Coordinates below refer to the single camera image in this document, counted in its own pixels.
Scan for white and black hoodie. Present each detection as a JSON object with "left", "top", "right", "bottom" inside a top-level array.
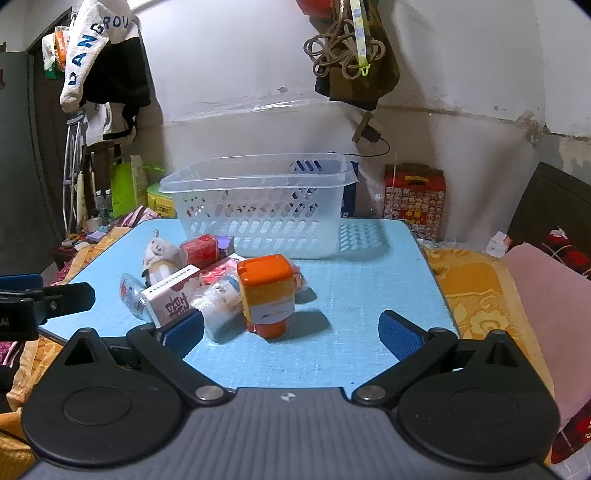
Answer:
[{"left": 60, "top": 0, "right": 153, "bottom": 141}]

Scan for clear plastic basket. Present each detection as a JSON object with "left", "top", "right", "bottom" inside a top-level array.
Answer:
[{"left": 158, "top": 154, "right": 358, "bottom": 260}]

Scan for pink and white carton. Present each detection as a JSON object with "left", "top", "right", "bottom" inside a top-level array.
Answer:
[{"left": 140, "top": 265, "right": 204, "bottom": 324}]

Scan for red and white packet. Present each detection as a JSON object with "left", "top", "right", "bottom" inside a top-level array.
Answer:
[{"left": 201, "top": 253, "right": 247, "bottom": 287}]

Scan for dark wooden headboard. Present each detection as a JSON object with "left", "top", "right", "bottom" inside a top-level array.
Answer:
[{"left": 505, "top": 161, "right": 591, "bottom": 278}]

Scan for pink floral quilt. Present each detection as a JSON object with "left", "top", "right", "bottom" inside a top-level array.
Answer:
[{"left": 105, "top": 205, "right": 161, "bottom": 230}]

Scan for red hanging bag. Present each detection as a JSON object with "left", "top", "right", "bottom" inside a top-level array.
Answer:
[{"left": 295, "top": 0, "right": 334, "bottom": 19}]

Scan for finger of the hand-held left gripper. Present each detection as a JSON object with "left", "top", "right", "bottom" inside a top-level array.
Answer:
[
  {"left": 31, "top": 282, "right": 96, "bottom": 322},
  {"left": 0, "top": 274, "right": 43, "bottom": 293}
]

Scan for orange lidded container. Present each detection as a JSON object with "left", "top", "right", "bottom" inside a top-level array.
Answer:
[{"left": 237, "top": 254, "right": 296, "bottom": 340}]

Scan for wooden wall clip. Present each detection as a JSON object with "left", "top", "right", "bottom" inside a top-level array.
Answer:
[{"left": 352, "top": 111, "right": 374, "bottom": 143}]

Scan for white plush toy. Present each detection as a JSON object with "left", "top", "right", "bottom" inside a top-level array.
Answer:
[{"left": 141, "top": 235, "right": 183, "bottom": 284}]

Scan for yellow-green patterned strap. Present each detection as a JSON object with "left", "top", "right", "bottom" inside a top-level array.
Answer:
[{"left": 349, "top": 0, "right": 372, "bottom": 77}]

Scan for olive hanging bag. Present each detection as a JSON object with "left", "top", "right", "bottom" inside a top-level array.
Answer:
[{"left": 315, "top": 0, "right": 400, "bottom": 112}]

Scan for beige rope bundle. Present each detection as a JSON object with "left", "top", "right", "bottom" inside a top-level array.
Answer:
[{"left": 303, "top": 18, "right": 386, "bottom": 79}]

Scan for metal crutch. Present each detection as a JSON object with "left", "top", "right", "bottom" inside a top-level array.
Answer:
[{"left": 61, "top": 108, "right": 87, "bottom": 234}]

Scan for yellow-green tin box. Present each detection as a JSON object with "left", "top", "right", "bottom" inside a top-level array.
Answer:
[{"left": 147, "top": 182, "right": 178, "bottom": 219}]

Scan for red small box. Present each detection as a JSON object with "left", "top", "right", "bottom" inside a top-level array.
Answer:
[{"left": 180, "top": 234, "right": 220, "bottom": 268}]

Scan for clear plastic tube packet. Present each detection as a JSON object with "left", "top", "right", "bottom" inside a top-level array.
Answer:
[{"left": 120, "top": 273, "right": 151, "bottom": 321}]

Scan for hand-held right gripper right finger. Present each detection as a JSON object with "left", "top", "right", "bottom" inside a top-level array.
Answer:
[{"left": 351, "top": 311, "right": 529, "bottom": 408}]

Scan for green shopping bag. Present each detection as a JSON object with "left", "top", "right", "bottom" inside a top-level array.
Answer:
[{"left": 110, "top": 154, "right": 160, "bottom": 219}]

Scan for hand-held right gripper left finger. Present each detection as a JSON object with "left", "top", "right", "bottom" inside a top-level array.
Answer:
[{"left": 60, "top": 308, "right": 230, "bottom": 407}]

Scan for small white box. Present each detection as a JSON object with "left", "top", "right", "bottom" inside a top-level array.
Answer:
[{"left": 487, "top": 231, "right": 511, "bottom": 257}]

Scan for red patterned gift box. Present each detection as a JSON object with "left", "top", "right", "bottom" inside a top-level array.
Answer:
[{"left": 383, "top": 163, "right": 447, "bottom": 241}]

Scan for white roll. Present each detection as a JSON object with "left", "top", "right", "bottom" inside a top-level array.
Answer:
[{"left": 191, "top": 279, "right": 245, "bottom": 343}]

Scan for black charger cable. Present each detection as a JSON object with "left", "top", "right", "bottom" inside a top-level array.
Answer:
[{"left": 344, "top": 137, "right": 391, "bottom": 158}]

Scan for colourful hanging clothes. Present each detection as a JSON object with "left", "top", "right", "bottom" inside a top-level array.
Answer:
[{"left": 41, "top": 25, "right": 71, "bottom": 82}]

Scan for red plaid cloth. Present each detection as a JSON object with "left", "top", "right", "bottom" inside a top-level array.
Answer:
[{"left": 536, "top": 227, "right": 591, "bottom": 281}]

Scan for pink blanket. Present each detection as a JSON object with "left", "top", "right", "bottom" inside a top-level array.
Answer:
[{"left": 501, "top": 242, "right": 591, "bottom": 437}]

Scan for orange floral blanket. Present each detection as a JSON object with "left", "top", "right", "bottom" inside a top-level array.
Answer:
[{"left": 0, "top": 231, "right": 557, "bottom": 480}]

